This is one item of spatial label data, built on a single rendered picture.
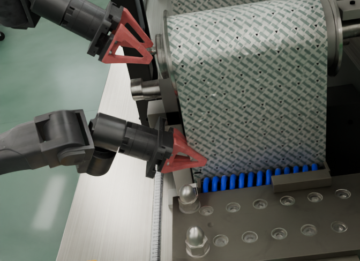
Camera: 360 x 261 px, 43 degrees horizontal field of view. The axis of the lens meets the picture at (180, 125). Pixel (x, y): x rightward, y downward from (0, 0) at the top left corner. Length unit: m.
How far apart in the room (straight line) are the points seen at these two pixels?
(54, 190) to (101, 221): 1.68
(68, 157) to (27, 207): 1.92
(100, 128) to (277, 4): 0.34
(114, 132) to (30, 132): 0.13
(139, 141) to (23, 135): 0.18
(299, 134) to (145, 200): 0.39
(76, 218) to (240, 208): 0.40
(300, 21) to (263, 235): 0.33
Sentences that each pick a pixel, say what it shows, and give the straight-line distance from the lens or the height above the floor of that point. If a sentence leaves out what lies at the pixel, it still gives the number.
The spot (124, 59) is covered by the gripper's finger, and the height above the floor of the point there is 1.26.
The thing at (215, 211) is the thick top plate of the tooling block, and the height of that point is 1.03.
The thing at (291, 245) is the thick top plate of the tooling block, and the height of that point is 1.03.
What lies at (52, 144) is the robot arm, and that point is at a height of 1.19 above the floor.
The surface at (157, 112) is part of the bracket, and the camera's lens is 0.83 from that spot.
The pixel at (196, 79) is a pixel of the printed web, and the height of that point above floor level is 1.23.
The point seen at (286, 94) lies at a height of 1.18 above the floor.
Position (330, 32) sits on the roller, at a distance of 0.73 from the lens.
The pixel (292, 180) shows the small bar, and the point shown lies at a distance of 0.78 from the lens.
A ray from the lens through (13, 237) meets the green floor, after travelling 2.49.
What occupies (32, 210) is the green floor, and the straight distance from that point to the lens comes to 2.59.
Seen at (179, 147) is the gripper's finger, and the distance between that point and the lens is 0.75.
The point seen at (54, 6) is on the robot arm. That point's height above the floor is 1.36.
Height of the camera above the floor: 1.55
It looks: 32 degrees down
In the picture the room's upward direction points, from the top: 11 degrees counter-clockwise
